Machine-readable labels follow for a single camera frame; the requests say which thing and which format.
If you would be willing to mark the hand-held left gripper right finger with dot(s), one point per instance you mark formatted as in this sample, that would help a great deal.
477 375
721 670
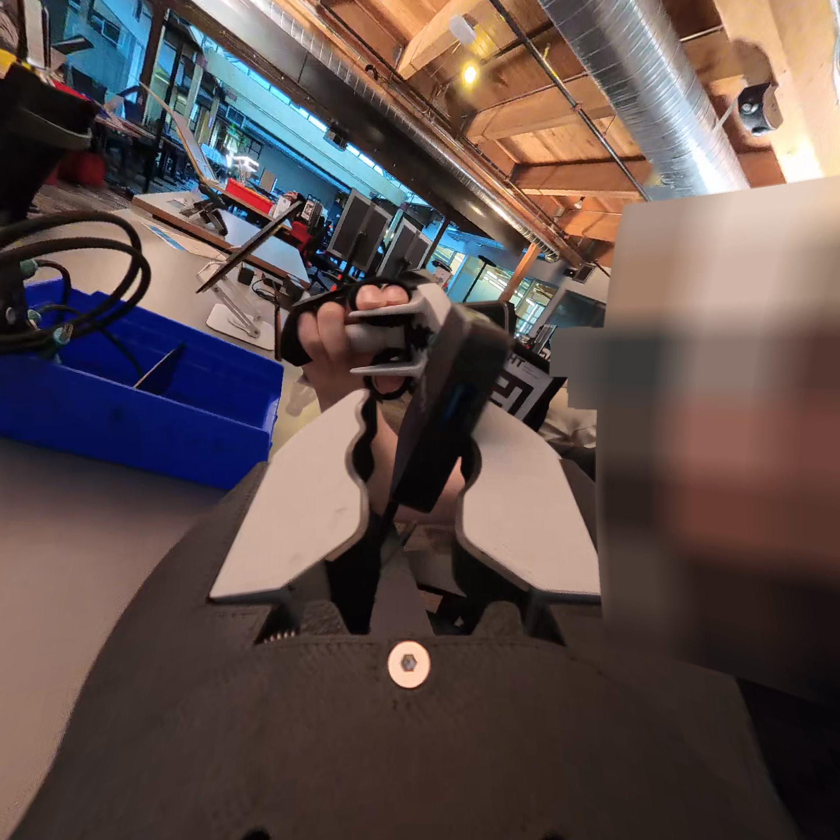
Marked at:
531 512

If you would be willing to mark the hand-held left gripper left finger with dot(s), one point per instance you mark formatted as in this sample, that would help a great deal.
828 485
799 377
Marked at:
295 512

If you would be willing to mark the person's right hand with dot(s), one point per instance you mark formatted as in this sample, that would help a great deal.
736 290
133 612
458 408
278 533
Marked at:
331 361

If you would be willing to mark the grey computer monitor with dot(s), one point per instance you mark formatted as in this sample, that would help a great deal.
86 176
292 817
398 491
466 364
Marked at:
407 246
358 229

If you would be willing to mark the blue plastic bin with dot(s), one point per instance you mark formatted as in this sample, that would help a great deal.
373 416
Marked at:
164 433

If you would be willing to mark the tablet on white stand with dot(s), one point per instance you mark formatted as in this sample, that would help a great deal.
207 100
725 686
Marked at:
239 321

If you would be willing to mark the ceiling lamp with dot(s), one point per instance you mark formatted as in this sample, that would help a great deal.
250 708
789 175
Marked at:
470 73

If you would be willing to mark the white smoke detector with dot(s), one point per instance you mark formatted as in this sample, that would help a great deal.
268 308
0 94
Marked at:
463 29

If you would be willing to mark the dark bulky object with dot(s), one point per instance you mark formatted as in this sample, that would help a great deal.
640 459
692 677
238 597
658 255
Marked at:
33 151

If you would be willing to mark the silver ventilation duct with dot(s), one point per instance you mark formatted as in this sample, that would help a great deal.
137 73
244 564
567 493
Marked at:
643 98

